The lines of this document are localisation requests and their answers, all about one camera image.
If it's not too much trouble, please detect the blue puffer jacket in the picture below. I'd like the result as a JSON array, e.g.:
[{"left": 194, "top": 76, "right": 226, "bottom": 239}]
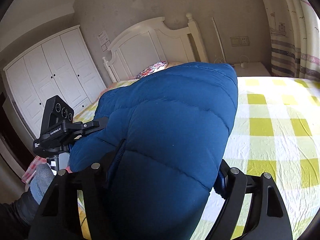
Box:
[{"left": 69, "top": 62, "right": 238, "bottom": 239}]

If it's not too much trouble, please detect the grey gloved left hand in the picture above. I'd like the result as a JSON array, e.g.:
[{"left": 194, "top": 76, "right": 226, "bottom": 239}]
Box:
[{"left": 30, "top": 163, "right": 54, "bottom": 204}]

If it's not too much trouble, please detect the yellow white checked bedsheet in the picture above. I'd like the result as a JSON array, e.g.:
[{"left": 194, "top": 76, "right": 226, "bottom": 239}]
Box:
[{"left": 77, "top": 77, "right": 319, "bottom": 239}]

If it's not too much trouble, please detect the white wardrobe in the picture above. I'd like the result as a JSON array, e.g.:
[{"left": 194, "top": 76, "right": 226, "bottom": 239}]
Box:
[{"left": 4, "top": 25, "right": 106, "bottom": 137}]

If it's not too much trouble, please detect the dark sleeve with blue cuff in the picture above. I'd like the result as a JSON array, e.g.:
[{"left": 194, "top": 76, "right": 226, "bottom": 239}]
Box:
[{"left": 1, "top": 190, "right": 39, "bottom": 239}]

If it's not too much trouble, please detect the floral red pillow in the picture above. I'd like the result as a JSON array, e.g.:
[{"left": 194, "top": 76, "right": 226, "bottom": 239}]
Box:
[{"left": 135, "top": 61, "right": 168, "bottom": 79}]

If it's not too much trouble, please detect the white nightstand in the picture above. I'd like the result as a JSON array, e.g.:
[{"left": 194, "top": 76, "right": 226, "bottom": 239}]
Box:
[{"left": 232, "top": 62, "right": 271, "bottom": 77}]

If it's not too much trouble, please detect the white wooden headboard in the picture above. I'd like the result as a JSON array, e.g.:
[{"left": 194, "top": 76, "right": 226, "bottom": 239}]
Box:
[{"left": 103, "top": 12, "right": 209, "bottom": 83}]

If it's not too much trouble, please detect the striped patterned curtain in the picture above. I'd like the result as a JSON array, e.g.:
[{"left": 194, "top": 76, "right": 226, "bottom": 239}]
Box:
[{"left": 263, "top": 0, "right": 319, "bottom": 81}]

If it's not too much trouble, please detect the black camera box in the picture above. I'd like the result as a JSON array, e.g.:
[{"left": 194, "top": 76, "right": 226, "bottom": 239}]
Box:
[{"left": 39, "top": 95, "right": 74, "bottom": 140}]

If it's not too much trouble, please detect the paper notice on wall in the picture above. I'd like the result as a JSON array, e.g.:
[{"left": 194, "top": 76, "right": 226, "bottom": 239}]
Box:
[{"left": 97, "top": 30, "right": 111, "bottom": 51}]

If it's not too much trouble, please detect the white charger cable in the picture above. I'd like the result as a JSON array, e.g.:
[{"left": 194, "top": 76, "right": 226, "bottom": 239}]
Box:
[{"left": 213, "top": 55, "right": 251, "bottom": 68}]

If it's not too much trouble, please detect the white wall conduit strip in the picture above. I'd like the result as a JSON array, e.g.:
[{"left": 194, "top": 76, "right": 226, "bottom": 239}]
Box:
[{"left": 211, "top": 16, "right": 227, "bottom": 63}]

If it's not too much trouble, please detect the beige wall socket panel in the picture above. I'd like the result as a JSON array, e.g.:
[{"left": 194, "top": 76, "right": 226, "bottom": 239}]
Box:
[{"left": 230, "top": 36, "right": 249, "bottom": 47}]

